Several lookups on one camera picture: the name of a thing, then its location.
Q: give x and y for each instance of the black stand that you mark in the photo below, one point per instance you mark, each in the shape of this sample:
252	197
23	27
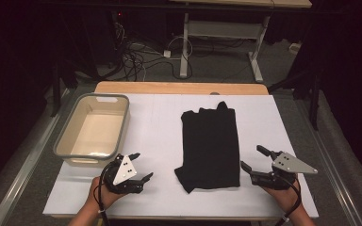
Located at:
314	103
56	94

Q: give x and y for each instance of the white table board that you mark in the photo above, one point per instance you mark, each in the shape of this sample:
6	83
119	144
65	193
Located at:
157	132

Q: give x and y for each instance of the wooden table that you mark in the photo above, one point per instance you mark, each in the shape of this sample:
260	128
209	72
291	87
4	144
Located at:
169	88

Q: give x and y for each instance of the grey table grommet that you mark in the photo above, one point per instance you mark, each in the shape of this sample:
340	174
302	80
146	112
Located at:
215	93

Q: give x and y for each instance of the desk with white metal legs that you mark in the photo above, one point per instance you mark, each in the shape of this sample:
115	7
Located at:
223	29

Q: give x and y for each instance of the person's left hand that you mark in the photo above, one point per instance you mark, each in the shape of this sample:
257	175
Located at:
105	196

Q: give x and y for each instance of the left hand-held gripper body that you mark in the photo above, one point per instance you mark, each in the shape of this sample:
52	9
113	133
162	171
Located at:
124	171

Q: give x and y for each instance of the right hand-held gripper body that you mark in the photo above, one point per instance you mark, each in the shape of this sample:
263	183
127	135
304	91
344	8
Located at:
287	166

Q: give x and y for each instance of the person's right hand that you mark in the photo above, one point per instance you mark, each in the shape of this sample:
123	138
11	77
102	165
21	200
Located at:
281	196

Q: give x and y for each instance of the black garment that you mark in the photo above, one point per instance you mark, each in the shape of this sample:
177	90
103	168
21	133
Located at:
210	147

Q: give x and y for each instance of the beige plastic basket grey rim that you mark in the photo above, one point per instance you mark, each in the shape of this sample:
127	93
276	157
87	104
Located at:
75	147

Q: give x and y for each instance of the white power adapter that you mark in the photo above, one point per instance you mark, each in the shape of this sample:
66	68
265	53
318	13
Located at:
167	53

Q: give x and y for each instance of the small white floor box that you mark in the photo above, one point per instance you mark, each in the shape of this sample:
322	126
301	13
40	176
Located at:
294	47

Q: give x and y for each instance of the metal floor rail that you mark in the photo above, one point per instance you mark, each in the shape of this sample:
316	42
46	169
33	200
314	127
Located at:
25	163
330	163

